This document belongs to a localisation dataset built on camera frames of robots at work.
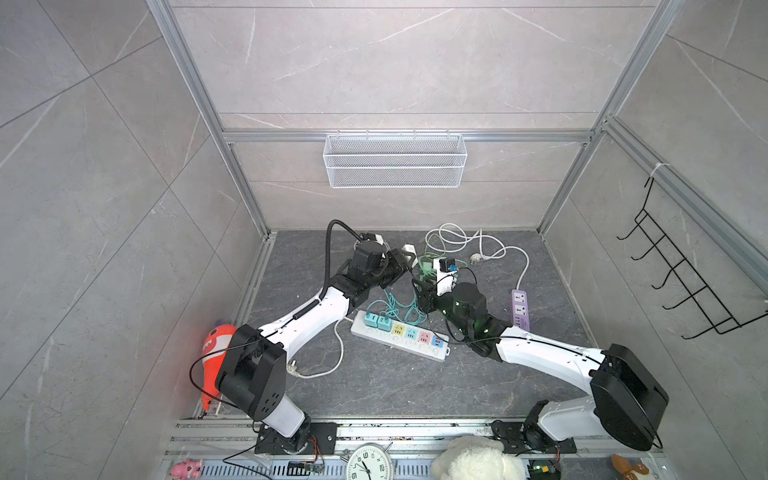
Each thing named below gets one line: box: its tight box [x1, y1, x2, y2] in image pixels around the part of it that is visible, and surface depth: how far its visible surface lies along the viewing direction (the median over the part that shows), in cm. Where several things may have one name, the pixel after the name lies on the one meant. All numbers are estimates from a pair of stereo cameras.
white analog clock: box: [346, 442, 394, 480], surface depth 68 cm
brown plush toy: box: [611, 454, 650, 480], surface depth 70 cm
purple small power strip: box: [511, 289, 530, 331], surface depth 97 cm
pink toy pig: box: [169, 459, 203, 480], surface depth 69 cm
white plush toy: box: [430, 436, 530, 480], surface depth 55 cm
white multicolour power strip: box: [350, 310, 451, 362], surface depth 90 cm
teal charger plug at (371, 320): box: [364, 313, 379, 328], surface depth 90 cm
